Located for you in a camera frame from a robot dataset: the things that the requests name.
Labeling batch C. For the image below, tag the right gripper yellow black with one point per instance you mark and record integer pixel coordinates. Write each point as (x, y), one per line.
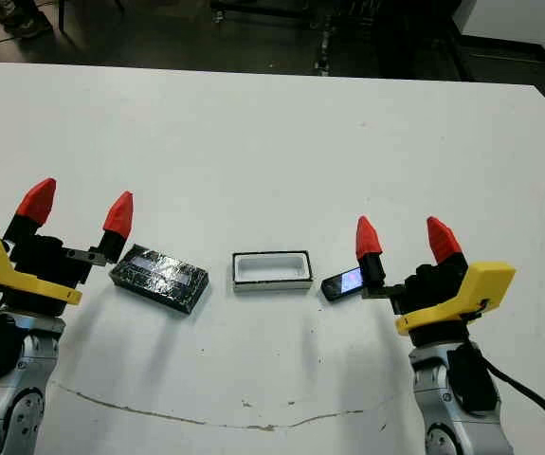
(442, 294)

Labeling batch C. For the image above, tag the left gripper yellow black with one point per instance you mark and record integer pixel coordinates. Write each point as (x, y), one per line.
(40, 282)

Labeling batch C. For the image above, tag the black box lid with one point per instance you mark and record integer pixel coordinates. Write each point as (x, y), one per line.
(158, 279)

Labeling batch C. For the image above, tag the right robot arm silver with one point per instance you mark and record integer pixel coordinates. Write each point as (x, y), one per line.
(442, 403)

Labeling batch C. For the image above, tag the person's shoe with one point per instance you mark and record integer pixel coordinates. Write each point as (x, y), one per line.
(25, 23)

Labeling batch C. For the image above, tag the camera box base white inside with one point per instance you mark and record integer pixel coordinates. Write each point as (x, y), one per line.
(272, 284)

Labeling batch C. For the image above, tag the black wheeled cart frame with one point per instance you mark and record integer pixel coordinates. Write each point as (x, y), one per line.
(262, 7)

